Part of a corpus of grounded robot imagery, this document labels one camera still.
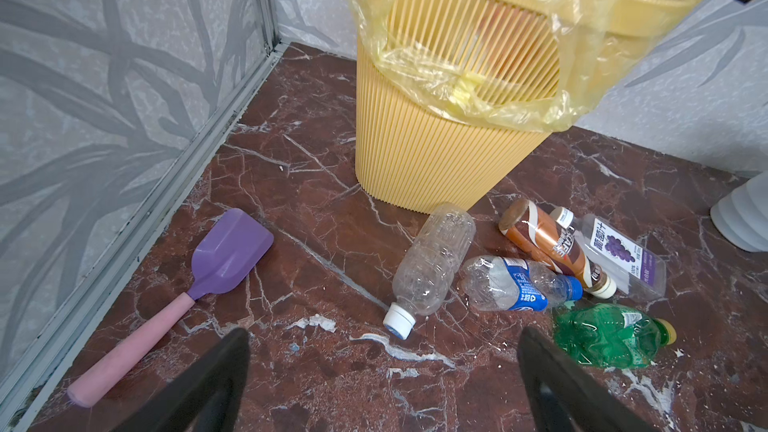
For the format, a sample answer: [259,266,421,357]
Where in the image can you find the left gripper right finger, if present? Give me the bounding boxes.
[518,327,655,431]

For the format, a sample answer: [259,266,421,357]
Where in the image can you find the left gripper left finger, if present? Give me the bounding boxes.
[115,328,250,431]

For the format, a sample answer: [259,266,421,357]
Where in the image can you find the green plastic bottle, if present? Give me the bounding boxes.
[553,303,677,369]

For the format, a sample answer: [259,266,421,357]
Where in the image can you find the blue label crushed bottle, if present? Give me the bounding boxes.
[459,255,584,312]

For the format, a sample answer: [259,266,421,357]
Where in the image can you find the grape juice bottle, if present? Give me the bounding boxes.
[549,207,667,303]

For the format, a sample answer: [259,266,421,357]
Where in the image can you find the brown coffee drink bottle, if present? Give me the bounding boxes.
[498,198,617,299]

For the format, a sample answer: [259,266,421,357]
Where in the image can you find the clear crushed bottle white cap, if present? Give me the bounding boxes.
[383,203,476,340]

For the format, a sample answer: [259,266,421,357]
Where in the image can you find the yellow ribbed waste bin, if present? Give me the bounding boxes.
[355,0,706,215]

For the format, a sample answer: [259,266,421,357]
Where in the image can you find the clear yellow bin liner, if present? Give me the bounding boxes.
[349,0,701,132]

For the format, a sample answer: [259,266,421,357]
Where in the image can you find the purple pink object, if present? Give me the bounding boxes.
[67,208,274,408]

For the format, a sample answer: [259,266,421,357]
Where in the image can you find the white pot with flowers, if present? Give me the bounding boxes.
[710,172,767,253]

